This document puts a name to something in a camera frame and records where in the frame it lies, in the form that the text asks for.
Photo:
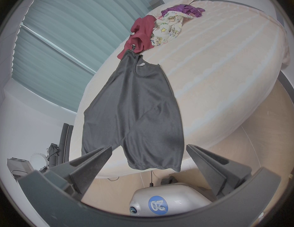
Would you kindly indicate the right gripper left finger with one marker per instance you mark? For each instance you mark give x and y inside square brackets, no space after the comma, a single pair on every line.
[90,167]

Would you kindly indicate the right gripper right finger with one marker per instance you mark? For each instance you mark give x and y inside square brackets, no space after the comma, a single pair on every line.
[208,169]

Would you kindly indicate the black T-shirt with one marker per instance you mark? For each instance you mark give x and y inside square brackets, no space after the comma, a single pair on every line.
[132,107]

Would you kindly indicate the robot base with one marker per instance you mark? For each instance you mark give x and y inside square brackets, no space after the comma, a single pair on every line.
[175,200]

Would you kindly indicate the bed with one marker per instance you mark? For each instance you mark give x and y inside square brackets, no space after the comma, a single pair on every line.
[220,74]

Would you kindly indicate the dark grey garment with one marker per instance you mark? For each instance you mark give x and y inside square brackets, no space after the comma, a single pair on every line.
[53,154]

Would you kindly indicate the round white mirror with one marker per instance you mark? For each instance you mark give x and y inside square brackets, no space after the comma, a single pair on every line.
[38,161]

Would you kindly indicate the blue-green curtain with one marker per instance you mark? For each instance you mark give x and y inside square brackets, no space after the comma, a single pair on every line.
[47,72]
[90,15]

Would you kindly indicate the dark red garment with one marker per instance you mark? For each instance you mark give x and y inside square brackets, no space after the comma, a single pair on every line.
[142,32]

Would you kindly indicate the white printed pyjama garment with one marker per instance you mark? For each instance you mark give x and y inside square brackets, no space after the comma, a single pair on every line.
[168,25]

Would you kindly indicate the purple garment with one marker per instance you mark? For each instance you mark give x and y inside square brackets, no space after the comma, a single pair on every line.
[185,9]

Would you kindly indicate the cream pillow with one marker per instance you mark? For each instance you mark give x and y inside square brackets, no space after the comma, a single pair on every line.
[187,0]

